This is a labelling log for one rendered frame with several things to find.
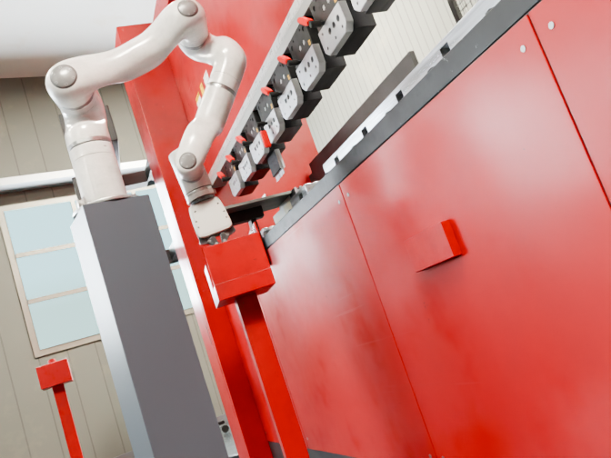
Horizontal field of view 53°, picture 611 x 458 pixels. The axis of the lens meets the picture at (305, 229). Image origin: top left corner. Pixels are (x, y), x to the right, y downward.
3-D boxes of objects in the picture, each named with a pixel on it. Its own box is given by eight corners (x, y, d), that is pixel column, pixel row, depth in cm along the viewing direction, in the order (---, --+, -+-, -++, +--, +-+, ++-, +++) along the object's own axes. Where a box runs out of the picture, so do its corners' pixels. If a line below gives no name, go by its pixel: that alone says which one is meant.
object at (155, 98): (241, 465, 302) (114, 52, 339) (386, 404, 335) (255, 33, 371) (253, 471, 279) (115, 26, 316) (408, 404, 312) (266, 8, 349)
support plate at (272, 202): (212, 224, 225) (211, 222, 225) (277, 207, 235) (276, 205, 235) (222, 210, 208) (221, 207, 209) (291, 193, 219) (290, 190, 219)
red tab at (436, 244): (415, 273, 127) (403, 241, 128) (423, 270, 128) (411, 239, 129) (454, 256, 114) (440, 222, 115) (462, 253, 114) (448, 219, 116)
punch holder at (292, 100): (285, 122, 201) (269, 77, 204) (307, 117, 205) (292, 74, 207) (298, 102, 188) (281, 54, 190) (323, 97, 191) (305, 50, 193)
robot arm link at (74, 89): (71, 126, 179) (54, 104, 163) (50, 94, 180) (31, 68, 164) (216, 43, 188) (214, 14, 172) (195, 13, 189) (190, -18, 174)
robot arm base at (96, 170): (80, 204, 157) (61, 138, 160) (67, 227, 172) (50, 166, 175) (151, 193, 167) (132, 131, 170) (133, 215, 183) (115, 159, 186)
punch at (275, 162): (275, 182, 233) (266, 159, 234) (279, 181, 234) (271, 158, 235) (282, 173, 224) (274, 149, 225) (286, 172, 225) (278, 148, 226)
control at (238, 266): (215, 308, 182) (198, 252, 185) (267, 292, 186) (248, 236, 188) (219, 301, 163) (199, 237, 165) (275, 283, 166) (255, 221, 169)
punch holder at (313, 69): (304, 94, 183) (286, 44, 186) (328, 89, 186) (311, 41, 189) (321, 68, 169) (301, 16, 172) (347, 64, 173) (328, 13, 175)
